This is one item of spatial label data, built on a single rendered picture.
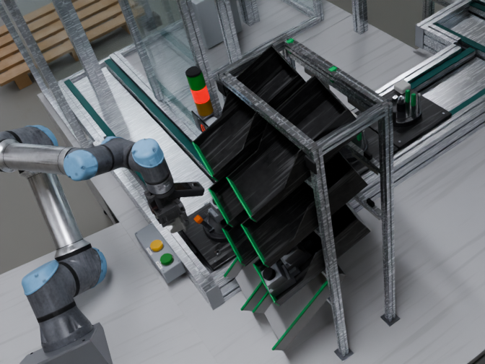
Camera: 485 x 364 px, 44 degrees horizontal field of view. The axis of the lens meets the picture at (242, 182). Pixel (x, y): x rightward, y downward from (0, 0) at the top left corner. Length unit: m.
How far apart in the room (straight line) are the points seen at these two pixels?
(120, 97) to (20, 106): 2.05
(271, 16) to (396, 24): 1.55
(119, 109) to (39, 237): 1.24
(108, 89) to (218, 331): 1.31
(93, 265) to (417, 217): 1.04
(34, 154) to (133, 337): 0.64
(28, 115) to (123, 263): 2.57
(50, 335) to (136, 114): 1.07
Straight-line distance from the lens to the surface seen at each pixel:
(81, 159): 1.53
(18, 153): 1.74
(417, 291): 1.85
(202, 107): 1.83
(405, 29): 4.33
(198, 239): 1.91
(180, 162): 2.25
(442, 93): 2.36
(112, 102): 2.65
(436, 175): 2.13
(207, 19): 2.79
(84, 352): 1.76
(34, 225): 3.68
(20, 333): 2.10
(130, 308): 1.97
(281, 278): 1.41
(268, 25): 2.94
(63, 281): 1.84
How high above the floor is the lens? 2.42
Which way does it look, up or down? 46 degrees down
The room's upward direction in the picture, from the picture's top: 16 degrees counter-clockwise
